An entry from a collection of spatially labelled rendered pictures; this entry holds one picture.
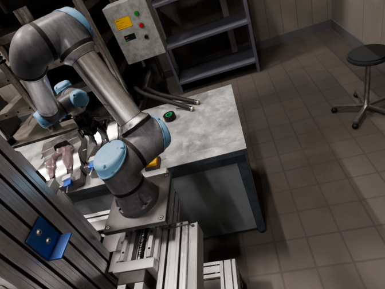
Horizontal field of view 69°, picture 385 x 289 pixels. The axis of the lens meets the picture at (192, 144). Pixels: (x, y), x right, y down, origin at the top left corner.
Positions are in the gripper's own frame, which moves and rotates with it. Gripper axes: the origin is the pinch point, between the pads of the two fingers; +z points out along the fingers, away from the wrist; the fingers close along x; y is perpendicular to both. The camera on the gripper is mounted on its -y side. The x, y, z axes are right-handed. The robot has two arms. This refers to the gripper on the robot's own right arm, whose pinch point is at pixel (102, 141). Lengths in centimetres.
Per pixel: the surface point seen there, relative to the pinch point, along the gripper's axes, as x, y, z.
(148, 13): 30, -85, -34
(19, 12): -64, -105, -61
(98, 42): -5, -72, -31
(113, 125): -4.8, -27.8, 8.2
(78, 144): -32.5, -27.2, 13.7
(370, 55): 174, -89, 46
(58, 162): -38.7, -9.3, 11.5
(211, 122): 55, -21, 21
